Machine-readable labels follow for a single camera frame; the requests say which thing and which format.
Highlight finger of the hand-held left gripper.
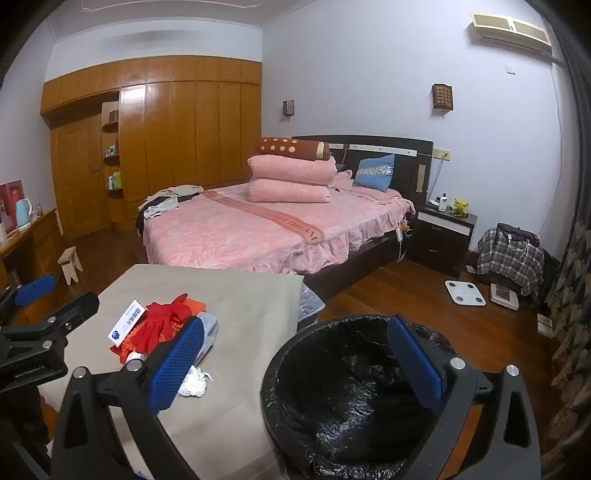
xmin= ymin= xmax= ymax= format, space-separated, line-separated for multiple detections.
xmin=0 ymin=274 xmax=57 ymax=324
xmin=28 ymin=292 xmax=100 ymax=352

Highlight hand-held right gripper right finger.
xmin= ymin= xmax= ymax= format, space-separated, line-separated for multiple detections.
xmin=385 ymin=316 xmax=541 ymax=480

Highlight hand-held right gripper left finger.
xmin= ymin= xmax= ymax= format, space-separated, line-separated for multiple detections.
xmin=51 ymin=316 xmax=206 ymax=480

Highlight red cloth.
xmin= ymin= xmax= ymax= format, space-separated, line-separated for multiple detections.
xmin=117 ymin=292 xmax=204 ymax=365

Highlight trash bin with black bag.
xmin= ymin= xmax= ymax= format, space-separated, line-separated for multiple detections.
xmin=261 ymin=315 xmax=481 ymax=480

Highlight white crumpled tissue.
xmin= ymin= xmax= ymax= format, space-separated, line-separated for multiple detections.
xmin=178 ymin=364 xmax=214 ymax=398

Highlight grey cloth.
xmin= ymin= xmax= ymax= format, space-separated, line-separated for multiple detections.
xmin=198 ymin=311 xmax=221 ymax=358

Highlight wooden desk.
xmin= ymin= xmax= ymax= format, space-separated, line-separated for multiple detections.
xmin=0 ymin=208 xmax=63 ymax=296

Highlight white box with blue print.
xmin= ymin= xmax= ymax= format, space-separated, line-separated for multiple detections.
xmin=107 ymin=299 xmax=148 ymax=354

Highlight light blue kettle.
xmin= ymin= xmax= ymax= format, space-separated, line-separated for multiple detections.
xmin=15 ymin=196 xmax=35 ymax=229

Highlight white bathroom scale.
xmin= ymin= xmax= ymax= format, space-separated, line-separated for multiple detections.
xmin=444 ymin=279 xmax=487 ymax=306

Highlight red gift box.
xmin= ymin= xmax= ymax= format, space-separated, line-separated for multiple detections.
xmin=0 ymin=180 xmax=24 ymax=232

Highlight beige tablecloth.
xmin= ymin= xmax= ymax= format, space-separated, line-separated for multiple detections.
xmin=37 ymin=263 xmax=305 ymax=480

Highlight white scale with red window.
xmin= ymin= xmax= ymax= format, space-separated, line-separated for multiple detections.
xmin=489 ymin=283 xmax=520 ymax=311

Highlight grey quilted pad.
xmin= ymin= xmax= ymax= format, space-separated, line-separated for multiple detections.
xmin=299 ymin=282 xmax=327 ymax=324

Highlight dark nightstand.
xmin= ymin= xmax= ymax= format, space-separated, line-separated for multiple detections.
xmin=409 ymin=203 xmax=478 ymax=280

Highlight white blanket controller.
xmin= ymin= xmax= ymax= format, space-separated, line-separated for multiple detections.
xmin=394 ymin=220 xmax=413 ymax=265

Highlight black white garment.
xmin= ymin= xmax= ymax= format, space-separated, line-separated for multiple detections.
xmin=136 ymin=193 xmax=182 ymax=232

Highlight plaid bag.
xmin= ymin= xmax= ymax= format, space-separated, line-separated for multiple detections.
xmin=475 ymin=226 xmax=546 ymax=296

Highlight pink bedspread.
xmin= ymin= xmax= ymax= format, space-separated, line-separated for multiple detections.
xmin=141 ymin=185 xmax=416 ymax=275

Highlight beige garment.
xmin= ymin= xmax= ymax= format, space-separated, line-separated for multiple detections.
xmin=159 ymin=185 xmax=204 ymax=200

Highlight dark bag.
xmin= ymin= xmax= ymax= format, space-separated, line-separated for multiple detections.
xmin=496 ymin=223 xmax=540 ymax=245

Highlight dark green patterned curtain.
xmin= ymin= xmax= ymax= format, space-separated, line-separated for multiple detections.
xmin=545 ymin=0 xmax=591 ymax=416

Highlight dark wooden bed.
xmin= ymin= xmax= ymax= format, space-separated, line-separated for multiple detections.
xmin=139 ymin=135 xmax=435 ymax=301

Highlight blue pillow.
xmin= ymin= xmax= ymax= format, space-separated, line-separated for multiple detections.
xmin=353 ymin=154 xmax=397 ymax=192

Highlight wooden wardrobe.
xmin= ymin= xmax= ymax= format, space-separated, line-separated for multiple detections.
xmin=41 ymin=54 xmax=263 ymax=232

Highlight pink folded blanket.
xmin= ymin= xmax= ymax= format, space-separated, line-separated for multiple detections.
xmin=248 ymin=178 xmax=332 ymax=204

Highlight stacked pink pillows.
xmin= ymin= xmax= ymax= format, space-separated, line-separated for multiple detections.
xmin=247 ymin=154 xmax=338 ymax=185

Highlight brown dotted blanket roll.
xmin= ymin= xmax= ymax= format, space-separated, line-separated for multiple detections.
xmin=254 ymin=137 xmax=332 ymax=162

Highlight white wall pipe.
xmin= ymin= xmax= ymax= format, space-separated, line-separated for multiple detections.
xmin=549 ymin=46 xmax=570 ymax=259

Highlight wall air conditioner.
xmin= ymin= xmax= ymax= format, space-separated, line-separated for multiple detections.
xmin=470 ymin=11 xmax=552 ymax=56

